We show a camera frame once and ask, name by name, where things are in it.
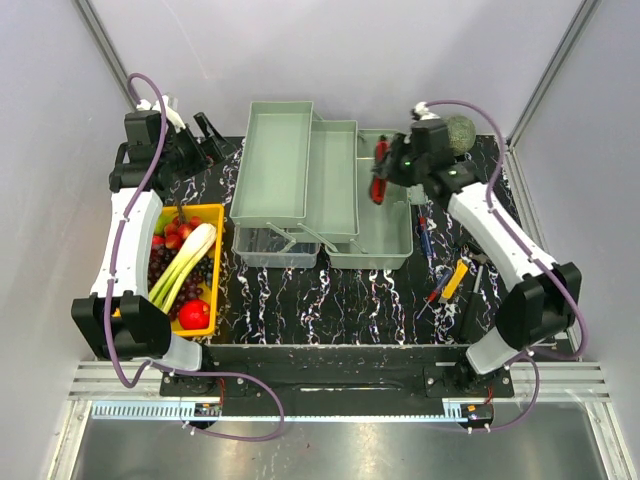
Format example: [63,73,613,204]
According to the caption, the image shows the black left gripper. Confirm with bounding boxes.
[158,112,236,180]

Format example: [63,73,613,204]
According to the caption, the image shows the red black utility tool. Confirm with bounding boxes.
[369,135,389,205]

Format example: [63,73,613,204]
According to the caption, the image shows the blue red screwdriver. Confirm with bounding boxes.
[417,215,434,259]

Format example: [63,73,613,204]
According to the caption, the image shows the translucent green tool box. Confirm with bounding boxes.
[229,101,413,270]

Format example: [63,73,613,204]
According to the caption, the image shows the yellow utility knife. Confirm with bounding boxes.
[440,259,469,302]

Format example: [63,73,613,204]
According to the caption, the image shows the small red screwdriver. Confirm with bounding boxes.
[416,269,453,319]

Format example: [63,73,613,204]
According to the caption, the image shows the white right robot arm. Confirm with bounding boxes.
[372,102,585,396]

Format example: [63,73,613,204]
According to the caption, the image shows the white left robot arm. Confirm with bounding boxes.
[71,97,227,395]

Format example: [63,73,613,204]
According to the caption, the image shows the green melon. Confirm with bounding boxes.
[444,115,476,156]

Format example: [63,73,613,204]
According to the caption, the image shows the yellow plastic bin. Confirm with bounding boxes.
[143,204,225,338]

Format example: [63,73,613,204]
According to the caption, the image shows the white green leek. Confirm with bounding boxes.
[149,223,217,314]

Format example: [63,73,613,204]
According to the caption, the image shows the green pepper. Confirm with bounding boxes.
[154,216,170,236]

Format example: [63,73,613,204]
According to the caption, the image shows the dark purple grapes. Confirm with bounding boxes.
[147,246,215,321]

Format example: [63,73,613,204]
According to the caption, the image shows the red apple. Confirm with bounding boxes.
[178,299,210,330]

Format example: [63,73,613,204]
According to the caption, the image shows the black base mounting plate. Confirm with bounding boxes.
[160,345,514,419]

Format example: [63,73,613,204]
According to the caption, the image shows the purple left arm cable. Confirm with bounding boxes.
[103,73,285,441]

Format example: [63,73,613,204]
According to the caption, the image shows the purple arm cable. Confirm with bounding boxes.
[424,99,590,434]
[103,73,285,441]

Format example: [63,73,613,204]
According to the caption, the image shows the right aluminium frame post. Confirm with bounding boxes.
[504,0,604,146]

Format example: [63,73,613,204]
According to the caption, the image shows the aluminium frame post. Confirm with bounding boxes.
[504,0,604,146]
[71,0,136,110]

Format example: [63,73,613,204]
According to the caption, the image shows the left aluminium frame post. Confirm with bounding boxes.
[71,0,136,110]

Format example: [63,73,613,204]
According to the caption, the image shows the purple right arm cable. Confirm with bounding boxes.
[424,99,590,434]

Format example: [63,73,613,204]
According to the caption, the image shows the white slotted cable duct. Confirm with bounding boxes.
[90,400,495,426]

